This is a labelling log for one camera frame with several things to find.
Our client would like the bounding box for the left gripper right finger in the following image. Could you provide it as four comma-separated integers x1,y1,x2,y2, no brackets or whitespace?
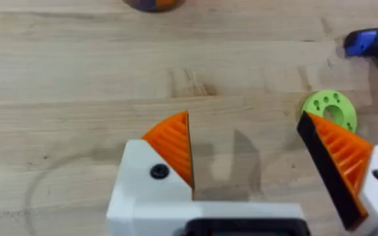
296,111,378,236

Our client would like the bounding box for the orange tub with toys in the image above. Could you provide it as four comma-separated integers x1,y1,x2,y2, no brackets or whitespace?
122,0,187,14

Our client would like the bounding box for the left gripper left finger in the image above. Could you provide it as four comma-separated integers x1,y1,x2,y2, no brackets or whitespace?
106,110,196,236

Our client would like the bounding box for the green disc with holes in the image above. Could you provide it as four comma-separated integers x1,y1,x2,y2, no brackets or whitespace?
300,90,358,134

